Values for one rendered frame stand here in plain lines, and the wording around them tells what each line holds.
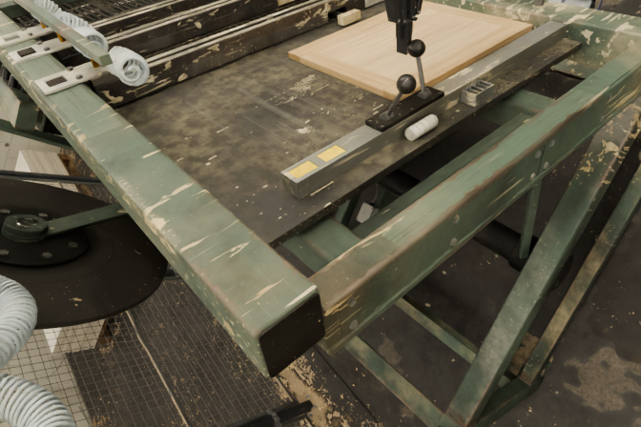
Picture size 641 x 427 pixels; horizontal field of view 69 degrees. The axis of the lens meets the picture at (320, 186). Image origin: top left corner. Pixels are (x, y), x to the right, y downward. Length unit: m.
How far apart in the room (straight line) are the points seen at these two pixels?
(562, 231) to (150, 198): 1.15
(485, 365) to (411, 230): 0.99
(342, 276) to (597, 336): 1.80
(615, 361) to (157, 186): 1.99
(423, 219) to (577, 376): 1.76
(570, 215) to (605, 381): 1.03
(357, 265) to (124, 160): 0.47
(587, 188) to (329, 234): 0.88
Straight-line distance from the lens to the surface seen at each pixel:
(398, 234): 0.71
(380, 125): 0.96
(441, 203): 0.77
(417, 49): 1.02
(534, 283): 1.56
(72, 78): 1.31
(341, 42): 1.46
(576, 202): 1.52
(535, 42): 1.38
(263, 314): 0.57
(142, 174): 0.86
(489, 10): 1.62
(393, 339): 2.78
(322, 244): 0.82
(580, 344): 2.38
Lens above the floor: 2.26
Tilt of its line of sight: 47 degrees down
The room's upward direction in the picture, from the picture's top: 84 degrees counter-clockwise
